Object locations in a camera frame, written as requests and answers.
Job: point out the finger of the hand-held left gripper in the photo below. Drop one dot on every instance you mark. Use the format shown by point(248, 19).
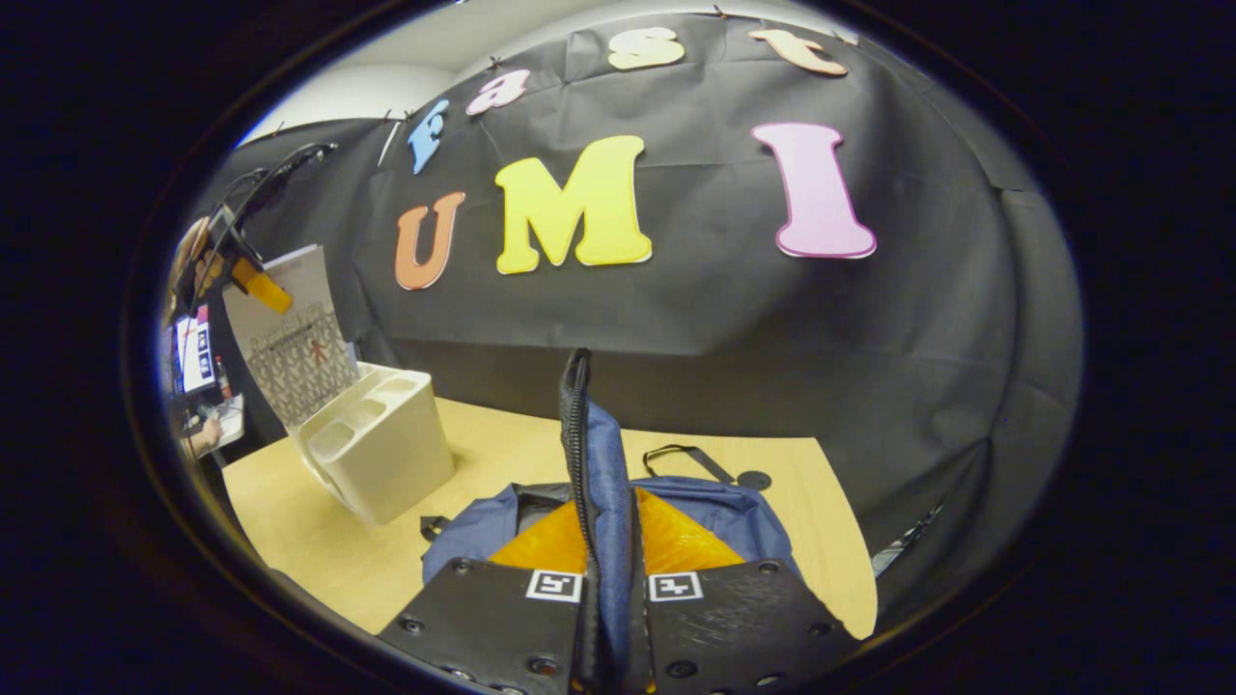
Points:
point(261, 288)

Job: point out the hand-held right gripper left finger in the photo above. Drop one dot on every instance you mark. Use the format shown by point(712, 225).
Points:
point(483, 618)

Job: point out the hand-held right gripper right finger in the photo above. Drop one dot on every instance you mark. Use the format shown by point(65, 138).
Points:
point(734, 627)

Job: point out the white grey book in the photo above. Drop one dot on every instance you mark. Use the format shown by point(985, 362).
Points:
point(299, 357)

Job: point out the blue schoolbag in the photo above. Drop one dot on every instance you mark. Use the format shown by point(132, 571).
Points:
point(608, 502)

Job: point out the white plastic bookshelf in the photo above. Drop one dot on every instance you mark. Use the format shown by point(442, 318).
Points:
point(396, 463)

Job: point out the computer monitor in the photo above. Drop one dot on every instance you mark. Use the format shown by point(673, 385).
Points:
point(196, 352)

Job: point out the red bottle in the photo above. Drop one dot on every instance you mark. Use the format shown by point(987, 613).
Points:
point(224, 381)

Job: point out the white side desk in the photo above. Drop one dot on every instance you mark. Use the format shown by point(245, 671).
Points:
point(232, 420)

